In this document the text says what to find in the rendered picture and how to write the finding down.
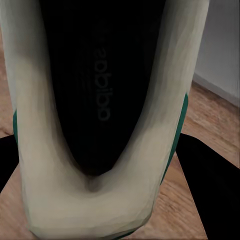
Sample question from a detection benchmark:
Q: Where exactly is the gym shoe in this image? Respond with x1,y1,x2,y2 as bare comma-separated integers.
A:
0,0,210,240

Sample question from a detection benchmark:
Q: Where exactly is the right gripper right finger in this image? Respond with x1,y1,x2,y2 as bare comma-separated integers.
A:
176,133,240,240

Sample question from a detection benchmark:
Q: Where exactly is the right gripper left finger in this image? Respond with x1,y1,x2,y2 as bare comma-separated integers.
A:
0,134,19,193

